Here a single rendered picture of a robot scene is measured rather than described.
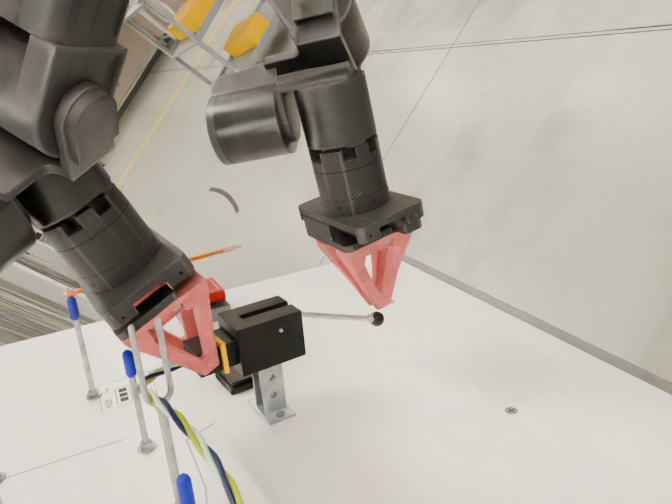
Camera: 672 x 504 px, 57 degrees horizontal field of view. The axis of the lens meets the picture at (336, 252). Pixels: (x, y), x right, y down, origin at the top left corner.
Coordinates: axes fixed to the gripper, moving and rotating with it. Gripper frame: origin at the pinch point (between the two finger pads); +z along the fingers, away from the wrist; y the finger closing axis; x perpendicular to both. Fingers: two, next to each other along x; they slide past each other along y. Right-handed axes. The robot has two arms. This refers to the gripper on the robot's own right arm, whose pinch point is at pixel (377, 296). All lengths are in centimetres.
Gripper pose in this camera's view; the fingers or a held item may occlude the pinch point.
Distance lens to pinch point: 55.9
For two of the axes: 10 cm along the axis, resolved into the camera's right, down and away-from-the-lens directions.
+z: 2.2, 8.9, 3.9
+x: 8.3, -3.9, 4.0
